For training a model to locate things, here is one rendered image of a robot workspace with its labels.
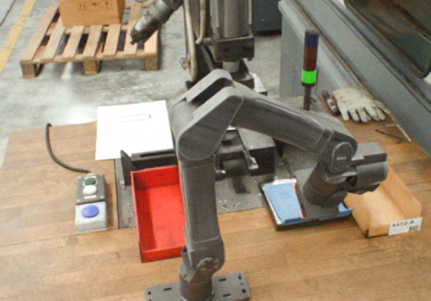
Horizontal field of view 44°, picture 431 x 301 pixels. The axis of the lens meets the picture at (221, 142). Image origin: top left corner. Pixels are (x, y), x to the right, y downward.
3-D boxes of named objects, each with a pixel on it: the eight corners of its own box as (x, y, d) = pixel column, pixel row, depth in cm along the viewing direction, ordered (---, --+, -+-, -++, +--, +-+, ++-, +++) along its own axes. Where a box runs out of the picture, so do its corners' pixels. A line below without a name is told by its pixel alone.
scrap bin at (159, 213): (141, 263, 111) (138, 242, 108) (133, 191, 132) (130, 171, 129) (198, 254, 113) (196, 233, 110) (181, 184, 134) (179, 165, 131)
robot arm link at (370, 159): (365, 164, 103) (374, 110, 96) (388, 191, 96) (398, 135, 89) (309, 174, 101) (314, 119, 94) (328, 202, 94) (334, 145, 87)
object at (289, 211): (285, 229, 116) (285, 219, 115) (265, 187, 129) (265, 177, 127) (315, 224, 117) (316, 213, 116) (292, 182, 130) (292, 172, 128)
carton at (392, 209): (365, 242, 117) (369, 214, 112) (324, 175, 137) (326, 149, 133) (419, 232, 119) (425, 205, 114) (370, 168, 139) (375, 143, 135)
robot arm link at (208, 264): (208, 224, 101) (178, 229, 100) (218, 256, 94) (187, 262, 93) (208, 248, 104) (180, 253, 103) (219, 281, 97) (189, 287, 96)
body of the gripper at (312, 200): (323, 170, 107) (333, 153, 101) (337, 217, 103) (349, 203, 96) (292, 174, 106) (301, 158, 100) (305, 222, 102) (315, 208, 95)
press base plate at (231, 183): (121, 238, 122) (119, 228, 121) (113, 127, 163) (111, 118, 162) (385, 197, 132) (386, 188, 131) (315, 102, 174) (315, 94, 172)
